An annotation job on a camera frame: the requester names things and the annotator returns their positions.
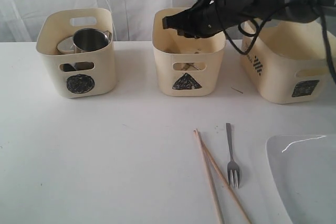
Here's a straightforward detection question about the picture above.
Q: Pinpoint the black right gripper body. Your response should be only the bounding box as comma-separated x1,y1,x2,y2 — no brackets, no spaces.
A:
193,0,260,38

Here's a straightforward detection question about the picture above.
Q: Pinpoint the steel mug front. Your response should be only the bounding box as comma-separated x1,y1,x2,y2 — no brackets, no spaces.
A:
72,28,112,53

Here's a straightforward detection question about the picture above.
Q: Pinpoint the white plastic bowl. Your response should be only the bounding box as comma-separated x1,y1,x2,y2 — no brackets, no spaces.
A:
57,36,75,55

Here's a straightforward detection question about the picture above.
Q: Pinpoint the stainless steel bowl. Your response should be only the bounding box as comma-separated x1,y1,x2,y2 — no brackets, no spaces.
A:
61,63,76,72

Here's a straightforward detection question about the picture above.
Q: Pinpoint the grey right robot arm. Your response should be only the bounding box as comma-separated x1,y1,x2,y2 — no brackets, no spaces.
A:
162,0,335,38

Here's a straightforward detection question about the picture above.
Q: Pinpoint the cream bin with triangle mark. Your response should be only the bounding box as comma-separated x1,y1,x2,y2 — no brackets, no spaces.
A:
152,8,226,97

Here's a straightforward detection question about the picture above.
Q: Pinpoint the cream bin with square mark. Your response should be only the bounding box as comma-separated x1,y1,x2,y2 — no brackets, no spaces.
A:
240,21,331,104

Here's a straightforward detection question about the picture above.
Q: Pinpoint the cream bin with circle mark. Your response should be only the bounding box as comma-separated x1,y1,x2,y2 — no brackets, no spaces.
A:
36,8,117,98

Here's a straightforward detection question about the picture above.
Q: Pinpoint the right wooden chopstick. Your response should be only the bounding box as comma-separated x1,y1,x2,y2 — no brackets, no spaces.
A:
203,142,252,223

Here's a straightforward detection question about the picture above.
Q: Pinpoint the white square plate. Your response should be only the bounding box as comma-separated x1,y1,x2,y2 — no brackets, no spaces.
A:
266,134,335,223

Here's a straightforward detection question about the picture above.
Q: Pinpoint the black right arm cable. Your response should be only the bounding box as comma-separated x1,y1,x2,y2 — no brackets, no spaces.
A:
185,0,336,84

